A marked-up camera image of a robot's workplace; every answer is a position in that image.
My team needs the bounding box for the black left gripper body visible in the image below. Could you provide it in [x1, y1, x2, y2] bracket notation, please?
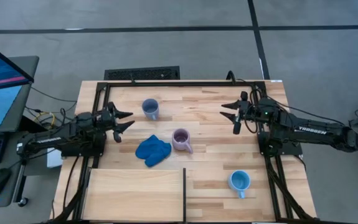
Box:
[96, 101, 118, 133]

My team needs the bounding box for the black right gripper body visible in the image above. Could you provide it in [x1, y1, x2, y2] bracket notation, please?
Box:
[238, 91, 262, 122]

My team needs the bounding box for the grey-blue mug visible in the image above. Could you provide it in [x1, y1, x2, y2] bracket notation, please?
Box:
[141, 98, 160, 121]

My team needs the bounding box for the pink ribbed mug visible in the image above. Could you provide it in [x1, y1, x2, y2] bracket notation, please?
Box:
[171, 128, 194, 154]

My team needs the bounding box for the blue terry cloth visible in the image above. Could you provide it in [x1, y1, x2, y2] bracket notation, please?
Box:
[134, 134, 172, 168]

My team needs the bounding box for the black floor grate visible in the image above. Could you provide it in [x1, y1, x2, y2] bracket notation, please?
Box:
[103, 65, 181, 81]

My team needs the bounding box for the white box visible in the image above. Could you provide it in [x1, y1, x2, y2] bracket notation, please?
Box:
[47, 147, 64, 169]

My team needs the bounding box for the light blue mug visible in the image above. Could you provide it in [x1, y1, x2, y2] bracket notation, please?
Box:
[227, 169, 252, 199]

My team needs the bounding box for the grey desk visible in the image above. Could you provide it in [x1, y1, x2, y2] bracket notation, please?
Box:
[0, 55, 62, 209]

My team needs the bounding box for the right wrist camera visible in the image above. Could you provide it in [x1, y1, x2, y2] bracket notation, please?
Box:
[232, 113, 243, 135]

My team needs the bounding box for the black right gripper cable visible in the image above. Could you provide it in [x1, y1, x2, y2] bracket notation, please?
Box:
[243, 118, 259, 134]

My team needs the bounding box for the long black cable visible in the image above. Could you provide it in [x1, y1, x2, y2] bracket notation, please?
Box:
[226, 70, 262, 94]

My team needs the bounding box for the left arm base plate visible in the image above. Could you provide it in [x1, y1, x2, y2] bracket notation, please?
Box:
[60, 133, 106, 157]

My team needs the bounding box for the yellow cable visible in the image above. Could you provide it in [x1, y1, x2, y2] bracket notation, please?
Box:
[34, 111, 57, 130]

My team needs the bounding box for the black table frame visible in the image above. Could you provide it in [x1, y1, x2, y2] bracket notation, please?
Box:
[50, 80, 318, 224]

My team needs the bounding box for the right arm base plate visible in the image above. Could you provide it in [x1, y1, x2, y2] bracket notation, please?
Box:
[257, 130, 303, 157]

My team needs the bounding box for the thin black cable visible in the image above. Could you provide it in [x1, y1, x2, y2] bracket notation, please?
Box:
[273, 97, 347, 128]

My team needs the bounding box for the black shelf frame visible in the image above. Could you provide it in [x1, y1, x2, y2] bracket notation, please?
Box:
[182, 167, 188, 223]

